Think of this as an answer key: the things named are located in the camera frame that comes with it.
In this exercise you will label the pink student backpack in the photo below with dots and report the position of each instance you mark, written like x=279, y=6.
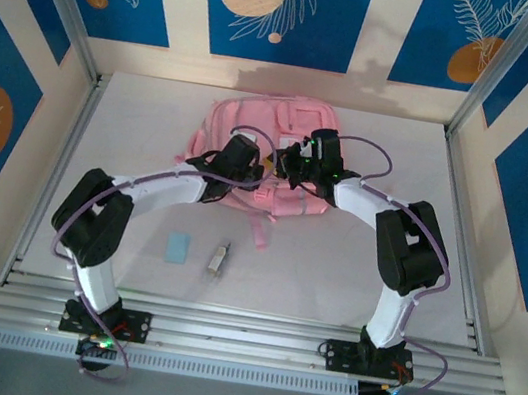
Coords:
x=318, y=115

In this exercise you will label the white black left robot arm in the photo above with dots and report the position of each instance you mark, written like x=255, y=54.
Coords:
x=93, y=219

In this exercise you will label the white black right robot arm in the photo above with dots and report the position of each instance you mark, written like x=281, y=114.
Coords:
x=409, y=252

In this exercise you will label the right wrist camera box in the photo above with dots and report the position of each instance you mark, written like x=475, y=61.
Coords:
x=330, y=148

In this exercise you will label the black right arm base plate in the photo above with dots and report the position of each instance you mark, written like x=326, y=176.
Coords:
x=339, y=354

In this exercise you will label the glue stick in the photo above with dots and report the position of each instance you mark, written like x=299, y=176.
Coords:
x=217, y=263

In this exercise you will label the aluminium rail beam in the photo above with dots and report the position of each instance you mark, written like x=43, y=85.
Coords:
x=241, y=335

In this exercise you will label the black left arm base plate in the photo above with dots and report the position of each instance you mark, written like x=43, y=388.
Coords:
x=136, y=325

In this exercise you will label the light blue eraser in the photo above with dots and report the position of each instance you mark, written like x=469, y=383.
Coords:
x=178, y=248

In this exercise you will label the aluminium side rail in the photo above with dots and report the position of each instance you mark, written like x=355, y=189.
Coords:
x=454, y=158
x=63, y=159

